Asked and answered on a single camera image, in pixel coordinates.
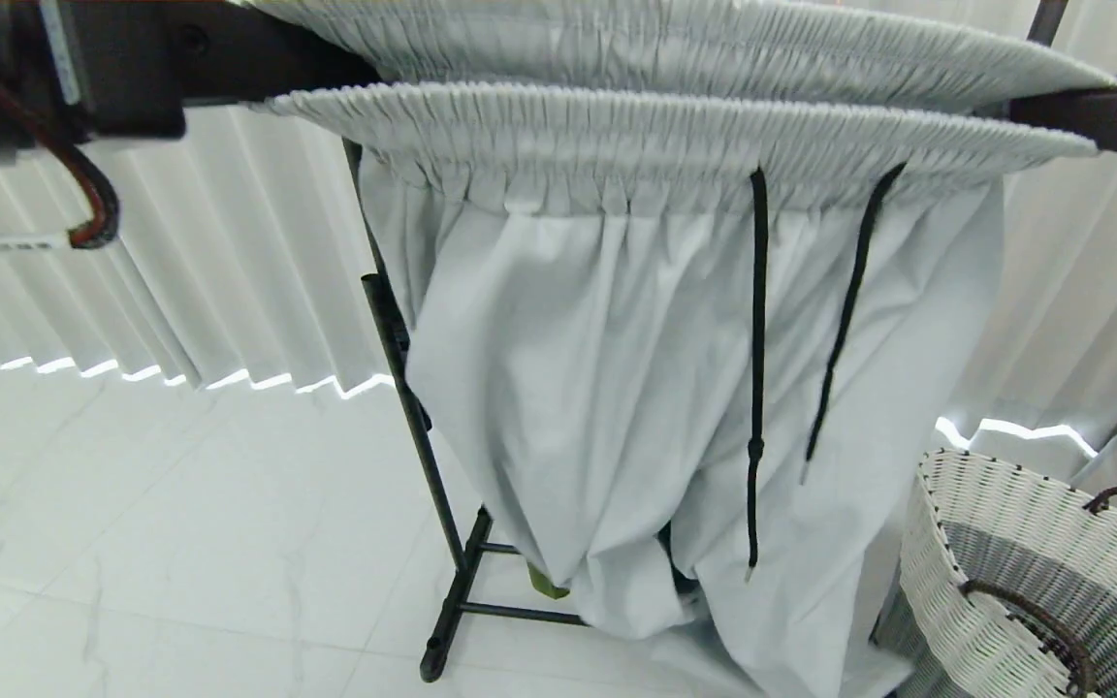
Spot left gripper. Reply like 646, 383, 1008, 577
0, 0, 187, 166

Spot pale grey shorts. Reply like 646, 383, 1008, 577
248, 0, 1117, 698

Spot green long-sleeved shirt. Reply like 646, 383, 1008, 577
526, 560, 571, 600

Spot black clothes rack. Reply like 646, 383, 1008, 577
343, 0, 1069, 682

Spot white laundry basket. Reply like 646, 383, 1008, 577
874, 448, 1117, 698

